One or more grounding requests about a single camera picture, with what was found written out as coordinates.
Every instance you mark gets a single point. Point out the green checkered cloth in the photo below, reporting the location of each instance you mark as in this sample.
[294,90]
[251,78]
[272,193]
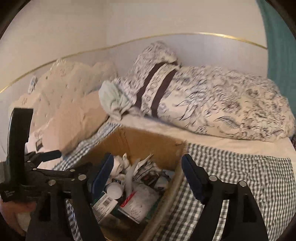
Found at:
[189,191]

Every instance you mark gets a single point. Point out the beige pillow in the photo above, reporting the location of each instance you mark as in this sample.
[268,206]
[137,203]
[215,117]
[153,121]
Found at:
[73,123]

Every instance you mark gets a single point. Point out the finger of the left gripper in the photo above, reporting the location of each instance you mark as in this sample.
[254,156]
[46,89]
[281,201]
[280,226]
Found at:
[40,157]

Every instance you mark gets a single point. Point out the white paper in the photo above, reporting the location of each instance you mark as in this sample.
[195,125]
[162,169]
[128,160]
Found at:
[121,165]

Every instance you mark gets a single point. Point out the brown cardboard box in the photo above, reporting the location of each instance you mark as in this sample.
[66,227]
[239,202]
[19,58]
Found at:
[166,153]

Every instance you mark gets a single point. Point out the green white medicine box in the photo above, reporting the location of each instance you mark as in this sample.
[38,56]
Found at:
[103,206]

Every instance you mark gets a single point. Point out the crumpled printed wrapper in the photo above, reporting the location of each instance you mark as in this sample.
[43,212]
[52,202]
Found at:
[146,171]

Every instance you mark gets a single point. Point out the person's left hand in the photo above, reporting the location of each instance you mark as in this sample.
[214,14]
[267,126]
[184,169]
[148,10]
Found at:
[9,211]

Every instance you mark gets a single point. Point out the cream tufted headboard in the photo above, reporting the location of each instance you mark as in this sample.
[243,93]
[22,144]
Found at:
[65,82]

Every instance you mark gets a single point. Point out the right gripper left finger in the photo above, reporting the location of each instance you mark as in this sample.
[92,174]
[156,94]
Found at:
[50,220]

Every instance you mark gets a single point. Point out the teal curtain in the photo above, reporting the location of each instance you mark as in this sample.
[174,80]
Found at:
[281,49]

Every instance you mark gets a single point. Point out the small black card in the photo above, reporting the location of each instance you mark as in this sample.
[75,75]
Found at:
[39,144]

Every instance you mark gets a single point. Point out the clear tape roll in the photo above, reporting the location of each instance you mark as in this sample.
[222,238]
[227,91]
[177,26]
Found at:
[115,190]

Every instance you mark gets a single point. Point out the clear red packet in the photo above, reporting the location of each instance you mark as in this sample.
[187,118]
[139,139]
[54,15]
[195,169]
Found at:
[139,203]

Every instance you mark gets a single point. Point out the white plastic tube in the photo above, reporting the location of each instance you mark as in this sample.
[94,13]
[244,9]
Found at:
[128,180]

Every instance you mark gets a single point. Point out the light green towel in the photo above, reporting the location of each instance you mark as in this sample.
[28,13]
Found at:
[113,101]

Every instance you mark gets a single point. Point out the floral rolled duvet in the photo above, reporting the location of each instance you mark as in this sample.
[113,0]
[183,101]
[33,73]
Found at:
[207,100]

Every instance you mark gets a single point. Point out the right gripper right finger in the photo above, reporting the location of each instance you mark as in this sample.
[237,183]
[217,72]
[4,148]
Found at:
[243,221]

